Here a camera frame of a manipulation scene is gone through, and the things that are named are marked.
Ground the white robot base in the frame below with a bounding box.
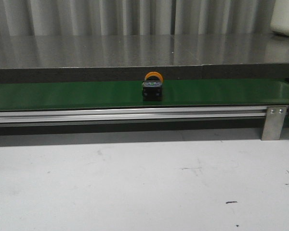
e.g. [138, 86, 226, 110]
[270, 0, 289, 37]

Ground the green conveyor belt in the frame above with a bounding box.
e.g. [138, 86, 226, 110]
[0, 79, 289, 111]

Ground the dark grey raised platform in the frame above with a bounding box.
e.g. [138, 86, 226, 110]
[0, 33, 289, 83]

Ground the grey pleated curtain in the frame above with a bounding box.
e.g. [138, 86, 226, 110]
[0, 0, 274, 36]

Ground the orange push button switch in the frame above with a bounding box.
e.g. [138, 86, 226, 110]
[142, 72, 164, 101]

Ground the steel conveyor support bracket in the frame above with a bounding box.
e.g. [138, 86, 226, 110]
[261, 106, 287, 141]

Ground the aluminium conveyor side rail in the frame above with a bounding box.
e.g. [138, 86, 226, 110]
[0, 105, 268, 127]

